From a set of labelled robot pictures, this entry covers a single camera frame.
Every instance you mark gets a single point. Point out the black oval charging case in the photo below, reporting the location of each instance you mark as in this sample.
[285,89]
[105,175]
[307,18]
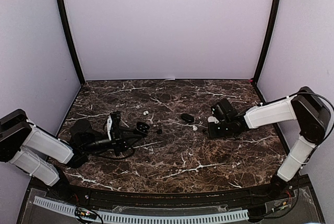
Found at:
[187,118]

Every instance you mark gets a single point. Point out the black round charging case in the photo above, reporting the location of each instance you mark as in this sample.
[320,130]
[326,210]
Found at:
[141,128]

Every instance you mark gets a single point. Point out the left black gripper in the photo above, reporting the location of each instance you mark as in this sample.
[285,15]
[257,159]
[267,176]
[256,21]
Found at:
[118,139]

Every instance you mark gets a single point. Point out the white oval charging case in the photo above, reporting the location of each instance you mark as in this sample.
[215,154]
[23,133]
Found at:
[212,119]

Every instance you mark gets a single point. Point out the left black frame post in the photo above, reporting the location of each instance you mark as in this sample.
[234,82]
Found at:
[70,41]

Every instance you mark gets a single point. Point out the black frame post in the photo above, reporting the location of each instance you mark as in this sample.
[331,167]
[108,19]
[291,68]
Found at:
[70,41]
[266,42]

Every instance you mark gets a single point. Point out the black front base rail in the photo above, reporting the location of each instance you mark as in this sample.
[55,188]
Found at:
[106,199]

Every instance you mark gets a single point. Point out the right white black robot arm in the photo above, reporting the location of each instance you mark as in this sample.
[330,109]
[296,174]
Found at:
[310,111]

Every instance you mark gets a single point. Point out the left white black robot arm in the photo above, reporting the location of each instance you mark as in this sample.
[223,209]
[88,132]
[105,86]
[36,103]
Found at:
[22,141]

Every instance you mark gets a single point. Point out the right black frame post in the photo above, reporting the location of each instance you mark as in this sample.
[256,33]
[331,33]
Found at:
[266,42]

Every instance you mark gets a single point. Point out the white slotted cable duct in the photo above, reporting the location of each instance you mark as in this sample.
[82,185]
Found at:
[126,214]

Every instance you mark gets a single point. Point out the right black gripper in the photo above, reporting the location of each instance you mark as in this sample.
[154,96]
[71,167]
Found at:
[213,134]

